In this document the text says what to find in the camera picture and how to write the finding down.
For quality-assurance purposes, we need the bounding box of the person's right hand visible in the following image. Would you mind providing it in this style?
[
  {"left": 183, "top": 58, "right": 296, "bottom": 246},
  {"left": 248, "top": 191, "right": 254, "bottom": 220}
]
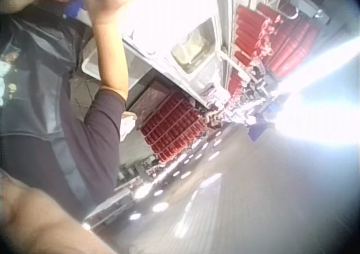
[{"left": 82, "top": 0, "right": 135, "bottom": 26}]

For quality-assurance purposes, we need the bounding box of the blue plastic container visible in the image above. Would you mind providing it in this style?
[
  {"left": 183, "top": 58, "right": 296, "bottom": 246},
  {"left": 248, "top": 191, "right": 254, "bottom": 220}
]
[{"left": 63, "top": 0, "right": 87, "bottom": 20}]

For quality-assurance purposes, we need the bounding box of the metal tray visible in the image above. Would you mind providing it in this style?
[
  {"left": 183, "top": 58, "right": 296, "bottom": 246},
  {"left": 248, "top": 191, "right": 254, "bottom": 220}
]
[{"left": 80, "top": 36, "right": 102, "bottom": 79}]

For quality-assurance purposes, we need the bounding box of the steel counter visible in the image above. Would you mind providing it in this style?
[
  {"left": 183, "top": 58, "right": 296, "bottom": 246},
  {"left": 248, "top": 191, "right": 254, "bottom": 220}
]
[{"left": 120, "top": 17, "right": 226, "bottom": 117}]

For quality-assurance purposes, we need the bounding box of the clear plastic bin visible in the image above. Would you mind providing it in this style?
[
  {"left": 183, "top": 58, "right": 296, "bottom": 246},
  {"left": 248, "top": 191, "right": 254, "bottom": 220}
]
[{"left": 169, "top": 16, "right": 224, "bottom": 75}]

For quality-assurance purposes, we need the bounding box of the white cloth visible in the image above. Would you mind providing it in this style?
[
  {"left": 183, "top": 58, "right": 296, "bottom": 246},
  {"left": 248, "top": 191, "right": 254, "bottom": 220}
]
[{"left": 119, "top": 111, "right": 139, "bottom": 151}]

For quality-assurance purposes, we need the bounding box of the shelf of stacked red cups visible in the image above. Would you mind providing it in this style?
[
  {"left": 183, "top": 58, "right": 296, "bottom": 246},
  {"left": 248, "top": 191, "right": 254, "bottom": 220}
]
[{"left": 224, "top": 0, "right": 324, "bottom": 97}]

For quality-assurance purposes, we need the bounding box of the blue box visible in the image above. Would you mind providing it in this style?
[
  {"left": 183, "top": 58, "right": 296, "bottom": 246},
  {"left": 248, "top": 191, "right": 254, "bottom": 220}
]
[{"left": 247, "top": 118, "right": 275, "bottom": 142}]

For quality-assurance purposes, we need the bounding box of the wire rack of red cups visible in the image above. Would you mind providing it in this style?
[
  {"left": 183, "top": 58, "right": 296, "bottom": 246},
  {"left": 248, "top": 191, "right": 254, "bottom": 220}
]
[{"left": 139, "top": 91, "right": 204, "bottom": 163}]

